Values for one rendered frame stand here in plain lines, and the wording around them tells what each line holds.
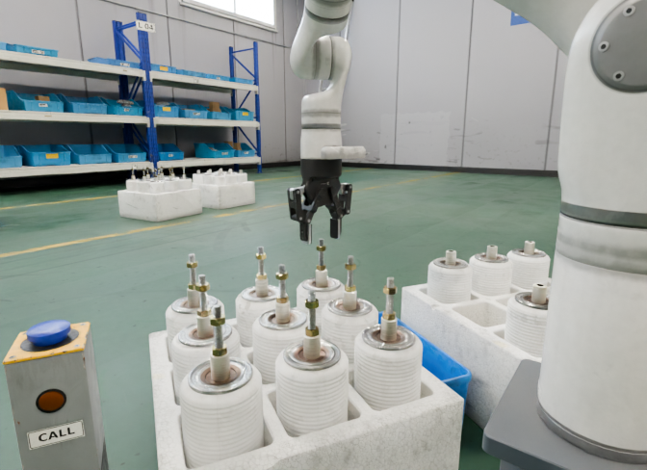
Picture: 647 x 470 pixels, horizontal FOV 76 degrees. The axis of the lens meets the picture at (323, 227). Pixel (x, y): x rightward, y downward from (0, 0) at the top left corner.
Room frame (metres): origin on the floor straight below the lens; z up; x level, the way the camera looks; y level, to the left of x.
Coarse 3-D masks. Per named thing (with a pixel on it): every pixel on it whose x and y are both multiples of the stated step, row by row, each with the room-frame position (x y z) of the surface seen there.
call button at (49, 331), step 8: (56, 320) 0.43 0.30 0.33; (64, 320) 0.43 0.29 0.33; (32, 328) 0.41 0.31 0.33; (40, 328) 0.40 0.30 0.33; (48, 328) 0.40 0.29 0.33; (56, 328) 0.41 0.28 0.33; (64, 328) 0.41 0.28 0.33; (32, 336) 0.39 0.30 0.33; (40, 336) 0.39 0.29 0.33; (48, 336) 0.39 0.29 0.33; (56, 336) 0.40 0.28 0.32; (64, 336) 0.41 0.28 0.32; (40, 344) 0.40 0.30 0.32; (48, 344) 0.40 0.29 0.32
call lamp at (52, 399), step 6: (42, 396) 0.37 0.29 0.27; (48, 396) 0.38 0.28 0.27; (54, 396) 0.38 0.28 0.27; (60, 396) 0.38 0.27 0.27; (42, 402) 0.37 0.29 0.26; (48, 402) 0.38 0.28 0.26; (54, 402) 0.38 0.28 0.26; (60, 402) 0.38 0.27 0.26; (42, 408) 0.37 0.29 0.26; (48, 408) 0.38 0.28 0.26; (54, 408) 0.38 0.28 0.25
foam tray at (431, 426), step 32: (160, 352) 0.62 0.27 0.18; (160, 384) 0.53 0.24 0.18; (352, 384) 0.57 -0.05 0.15; (160, 416) 0.46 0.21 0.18; (352, 416) 0.49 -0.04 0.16; (384, 416) 0.46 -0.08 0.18; (416, 416) 0.47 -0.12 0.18; (448, 416) 0.49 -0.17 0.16; (160, 448) 0.41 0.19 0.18; (288, 448) 0.41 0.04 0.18; (320, 448) 0.41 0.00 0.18; (352, 448) 0.43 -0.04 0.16; (384, 448) 0.45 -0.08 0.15; (416, 448) 0.47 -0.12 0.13; (448, 448) 0.49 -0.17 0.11
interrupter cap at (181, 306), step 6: (180, 300) 0.67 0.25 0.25; (186, 300) 0.67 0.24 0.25; (210, 300) 0.67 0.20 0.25; (216, 300) 0.66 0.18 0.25; (174, 306) 0.64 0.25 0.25; (180, 306) 0.64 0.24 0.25; (186, 306) 0.65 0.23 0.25; (198, 306) 0.65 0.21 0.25; (210, 306) 0.64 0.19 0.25; (180, 312) 0.62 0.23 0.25; (186, 312) 0.62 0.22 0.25; (192, 312) 0.62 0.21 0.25
